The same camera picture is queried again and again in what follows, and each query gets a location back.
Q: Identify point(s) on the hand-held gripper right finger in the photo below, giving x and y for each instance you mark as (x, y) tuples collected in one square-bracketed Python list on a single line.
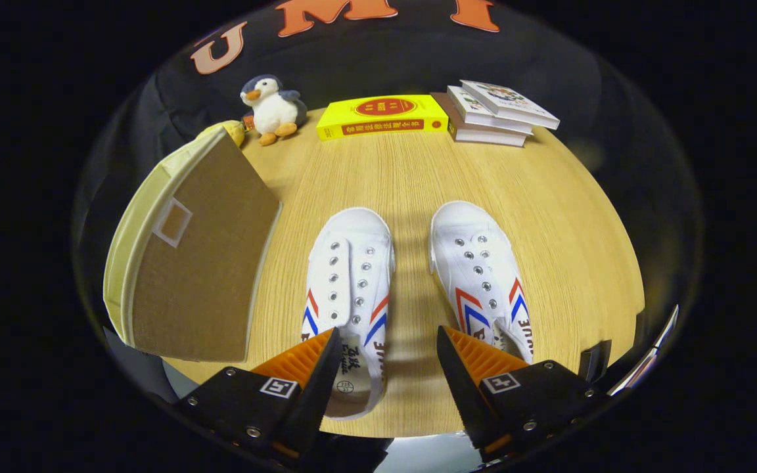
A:
[(460, 387)]

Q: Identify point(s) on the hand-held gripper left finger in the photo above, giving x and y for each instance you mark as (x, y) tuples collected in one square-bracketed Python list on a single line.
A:
[(319, 387)]

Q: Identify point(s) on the white canvas shoe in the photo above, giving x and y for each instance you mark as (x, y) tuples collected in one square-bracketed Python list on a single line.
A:
[(352, 263), (477, 263)]

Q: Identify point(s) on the beige fabric storage box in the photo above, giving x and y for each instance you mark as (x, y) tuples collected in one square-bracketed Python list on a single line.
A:
[(201, 263)]

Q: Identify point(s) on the brown cover book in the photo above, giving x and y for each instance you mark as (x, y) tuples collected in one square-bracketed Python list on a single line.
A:
[(483, 136)]

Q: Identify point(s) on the white paperback book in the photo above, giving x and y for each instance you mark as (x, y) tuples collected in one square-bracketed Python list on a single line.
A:
[(480, 115)]

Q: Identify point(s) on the yellow round plush toy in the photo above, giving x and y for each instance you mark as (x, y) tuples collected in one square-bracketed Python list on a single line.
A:
[(230, 129)]

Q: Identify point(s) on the penguin plush toy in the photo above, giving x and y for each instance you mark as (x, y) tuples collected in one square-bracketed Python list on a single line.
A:
[(275, 112)]

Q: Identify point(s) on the yellow hardcover book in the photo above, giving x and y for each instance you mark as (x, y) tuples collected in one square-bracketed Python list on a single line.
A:
[(385, 115)]

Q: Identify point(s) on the white illustrated cover book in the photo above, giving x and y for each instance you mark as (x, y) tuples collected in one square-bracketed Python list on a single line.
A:
[(506, 102)]

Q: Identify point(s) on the black backdrop cloth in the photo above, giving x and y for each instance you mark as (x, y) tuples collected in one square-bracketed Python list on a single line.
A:
[(385, 62)]

